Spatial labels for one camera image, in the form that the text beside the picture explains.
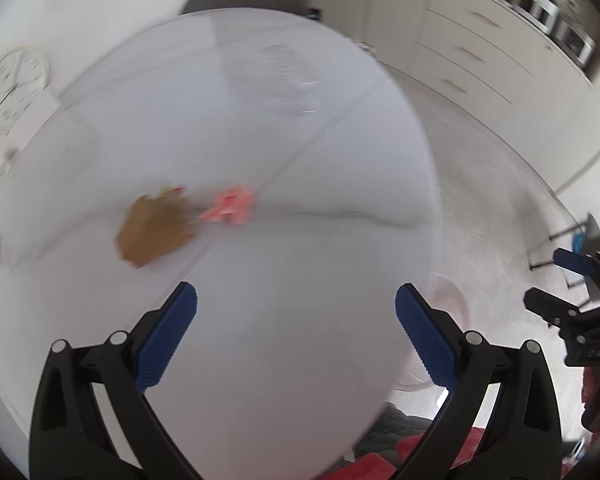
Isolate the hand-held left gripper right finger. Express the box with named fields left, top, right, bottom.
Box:
left=396, top=283, right=564, bottom=480

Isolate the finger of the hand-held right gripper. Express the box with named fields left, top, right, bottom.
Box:
left=552, top=247, right=598, bottom=277
left=523, top=287, right=583, bottom=330

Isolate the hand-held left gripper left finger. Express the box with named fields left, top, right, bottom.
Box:
left=28, top=281, right=201, bottom=480

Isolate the brown paper bag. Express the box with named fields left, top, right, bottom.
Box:
left=115, top=187, right=199, bottom=269

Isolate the pink paper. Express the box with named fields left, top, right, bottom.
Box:
left=199, top=186, right=255, bottom=225

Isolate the red clothing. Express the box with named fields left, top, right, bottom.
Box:
left=344, top=425, right=487, bottom=480

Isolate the silver oven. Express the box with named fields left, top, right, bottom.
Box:
left=554, top=15, right=597, bottom=72

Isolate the beige drawer unit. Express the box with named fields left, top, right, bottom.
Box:
left=414, top=0, right=597, bottom=132

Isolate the white paper card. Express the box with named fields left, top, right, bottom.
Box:
left=5, top=92, right=62, bottom=149

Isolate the white microwave oven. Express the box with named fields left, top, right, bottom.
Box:
left=514, top=0, right=561, bottom=32

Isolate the clear plastic bottle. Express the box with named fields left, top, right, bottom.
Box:
left=259, top=44, right=322, bottom=117

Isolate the round white wall clock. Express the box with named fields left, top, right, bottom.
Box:
left=0, top=46, right=51, bottom=134

